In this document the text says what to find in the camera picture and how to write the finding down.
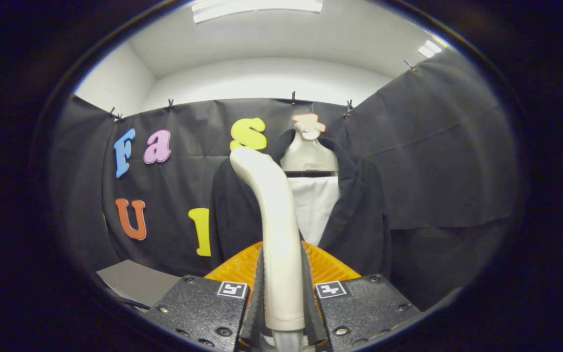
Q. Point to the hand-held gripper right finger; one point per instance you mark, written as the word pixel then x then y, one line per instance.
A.
pixel 309 313

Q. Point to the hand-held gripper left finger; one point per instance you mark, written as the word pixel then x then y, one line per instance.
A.
pixel 257 318

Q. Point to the white garment steamer head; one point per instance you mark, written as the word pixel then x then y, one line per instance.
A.
pixel 279 234

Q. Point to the black suit jacket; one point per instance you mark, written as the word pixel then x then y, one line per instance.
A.
pixel 359 220

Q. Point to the white shirt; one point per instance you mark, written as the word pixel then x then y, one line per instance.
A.
pixel 315 205

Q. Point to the cream plastic clothes hanger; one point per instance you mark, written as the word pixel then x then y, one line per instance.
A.
pixel 308 156

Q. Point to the grey cabinet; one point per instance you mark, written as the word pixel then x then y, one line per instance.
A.
pixel 140 281

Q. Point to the black backdrop cloth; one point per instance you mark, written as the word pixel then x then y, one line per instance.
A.
pixel 433 171

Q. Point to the small ceiling light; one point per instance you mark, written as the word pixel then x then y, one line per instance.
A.
pixel 429 49

